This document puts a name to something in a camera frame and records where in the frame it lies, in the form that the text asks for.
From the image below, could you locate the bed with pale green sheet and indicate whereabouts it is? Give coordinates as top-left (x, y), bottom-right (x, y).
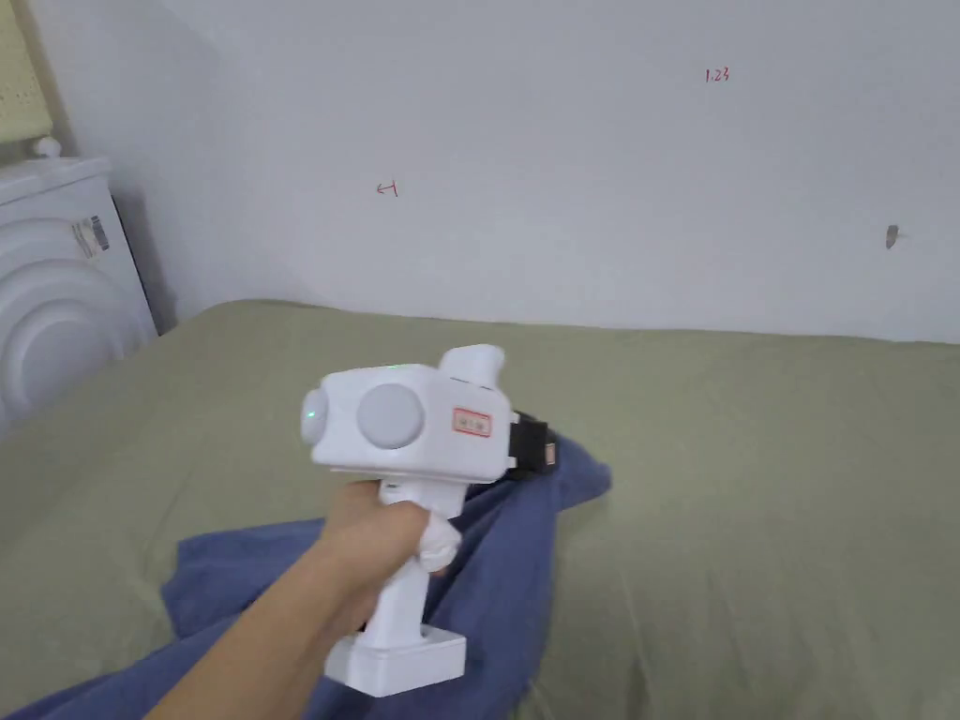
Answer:
top-left (0, 299), bottom-right (960, 720)

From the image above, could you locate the pale yellow curtain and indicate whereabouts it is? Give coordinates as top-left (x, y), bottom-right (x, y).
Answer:
top-left (0, 0), bottom-right (53, 145)

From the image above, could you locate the person's left forearm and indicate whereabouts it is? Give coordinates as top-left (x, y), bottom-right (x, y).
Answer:
top-left (141, 533), bottom-right (353, 720)

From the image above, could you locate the white washing machine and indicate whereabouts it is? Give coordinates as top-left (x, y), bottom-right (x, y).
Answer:
top-left (0, 137), bottom-right (159, 443)

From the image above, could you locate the person's left hand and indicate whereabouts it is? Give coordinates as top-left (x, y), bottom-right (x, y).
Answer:
top-left (316, 482), bottom-right (451, 638)

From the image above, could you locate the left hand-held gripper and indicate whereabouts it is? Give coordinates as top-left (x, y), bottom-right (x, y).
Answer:
top-left (303, 344), bottom-right (561, 699)

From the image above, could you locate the dark blue shirt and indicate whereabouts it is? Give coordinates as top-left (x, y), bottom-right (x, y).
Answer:
top-left (0, 434), bottom-right (613, 720)

